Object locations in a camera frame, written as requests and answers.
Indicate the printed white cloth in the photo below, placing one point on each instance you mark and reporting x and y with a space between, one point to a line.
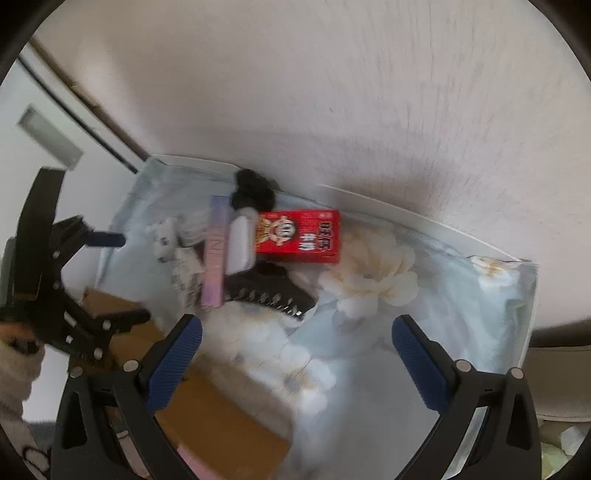
32 454

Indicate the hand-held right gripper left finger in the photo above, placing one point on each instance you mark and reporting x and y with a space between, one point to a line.
175 364

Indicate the black hair scrunchie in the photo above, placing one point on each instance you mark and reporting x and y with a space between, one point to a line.
251 187

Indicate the long pink purple box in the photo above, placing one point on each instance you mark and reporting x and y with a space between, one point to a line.
216 258

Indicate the floral light blue tablecloth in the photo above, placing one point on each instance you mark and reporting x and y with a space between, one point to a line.
369 295

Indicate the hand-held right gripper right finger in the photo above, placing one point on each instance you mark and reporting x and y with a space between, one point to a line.
420 369

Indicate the beige cushion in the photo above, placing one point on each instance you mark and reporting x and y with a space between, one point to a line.
561 378

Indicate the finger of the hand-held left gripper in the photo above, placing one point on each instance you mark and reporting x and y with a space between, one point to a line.
121 321
107 239

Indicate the black toothed hair clip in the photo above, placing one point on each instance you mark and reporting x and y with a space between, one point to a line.
272 287

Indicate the pale green cloth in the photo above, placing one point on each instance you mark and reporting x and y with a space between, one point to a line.
561 454

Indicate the red printed carton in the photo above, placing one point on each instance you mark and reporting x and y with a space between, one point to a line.
300 236

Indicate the white small toy items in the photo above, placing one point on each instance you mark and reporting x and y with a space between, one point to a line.
188 277

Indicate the grey rectangular panel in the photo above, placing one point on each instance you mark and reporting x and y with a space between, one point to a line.
51 138

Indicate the white plastic case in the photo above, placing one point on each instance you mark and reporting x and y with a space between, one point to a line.
242 247

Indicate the small white toy figure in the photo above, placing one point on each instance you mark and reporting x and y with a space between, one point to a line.
162 236

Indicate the brown cardboard box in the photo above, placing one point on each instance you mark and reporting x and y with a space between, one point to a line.
217 415

